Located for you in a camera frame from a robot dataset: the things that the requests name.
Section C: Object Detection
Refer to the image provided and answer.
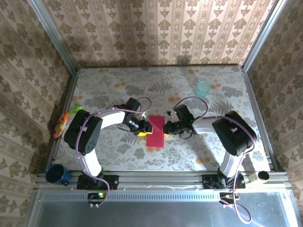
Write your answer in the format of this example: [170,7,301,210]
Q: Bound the teal translucent plastic cup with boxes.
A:
[196,81,211,100]

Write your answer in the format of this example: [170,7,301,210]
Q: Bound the small green plastic object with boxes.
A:
[70,103,83,116]

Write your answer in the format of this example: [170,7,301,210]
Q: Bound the orange snack packet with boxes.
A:
[52,112,69,140]

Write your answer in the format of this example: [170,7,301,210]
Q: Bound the small connector board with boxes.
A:
[87,192,107,209]
[219,192,240,209]

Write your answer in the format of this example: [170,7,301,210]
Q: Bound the grey vented metal panel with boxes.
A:
[25,185,303,227]

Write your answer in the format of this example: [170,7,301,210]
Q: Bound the dark blue mug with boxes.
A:
[45,164,71,186]

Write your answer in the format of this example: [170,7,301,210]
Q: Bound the small black cylinder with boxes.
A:
[258,170,270,182]

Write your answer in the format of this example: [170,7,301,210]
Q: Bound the aluminium table rail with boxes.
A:
[35,170,290,190]

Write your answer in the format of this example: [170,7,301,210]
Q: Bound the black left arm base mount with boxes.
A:
[77,174,119,190]

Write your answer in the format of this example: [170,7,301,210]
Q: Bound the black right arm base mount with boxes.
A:
[202,174,246,190]

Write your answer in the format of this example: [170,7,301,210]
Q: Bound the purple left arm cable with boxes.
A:
[77,96,152,207]

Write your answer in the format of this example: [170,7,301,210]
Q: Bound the aluminium side rail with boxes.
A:
[46,68,79,171]
[241,67,279,172]

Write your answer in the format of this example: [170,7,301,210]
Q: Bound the aluminium corner post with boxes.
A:
[241,0,291,71]
[27,0,79,71]

